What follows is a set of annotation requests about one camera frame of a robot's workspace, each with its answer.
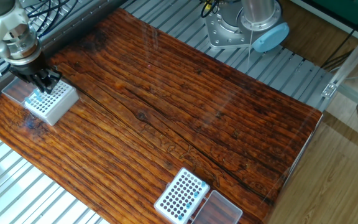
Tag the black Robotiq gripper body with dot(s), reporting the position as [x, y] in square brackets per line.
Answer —
[30, 70]

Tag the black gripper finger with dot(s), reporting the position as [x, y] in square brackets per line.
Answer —
[42, 83]
[54, 79]

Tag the blue pipette tip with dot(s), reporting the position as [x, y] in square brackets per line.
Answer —
[36, 92]
[27, 100]
[180, 216]
[195, 194]
[188, 205]
[38, 98]
[203, 183]

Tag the white pipette tip rack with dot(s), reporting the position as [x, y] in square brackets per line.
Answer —
[170, 214]
[61, 105]

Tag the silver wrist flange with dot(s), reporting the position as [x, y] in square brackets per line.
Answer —
[23, 46]

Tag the clear plastic rack lid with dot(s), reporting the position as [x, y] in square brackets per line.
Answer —
[12, 90]
[219, 208]

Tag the yellow plastic clip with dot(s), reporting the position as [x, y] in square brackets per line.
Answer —
[208, 4]

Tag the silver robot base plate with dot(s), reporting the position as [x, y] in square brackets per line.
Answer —
[225, 34]

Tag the aluminium frame post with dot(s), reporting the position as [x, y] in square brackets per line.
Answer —
[353, 59]

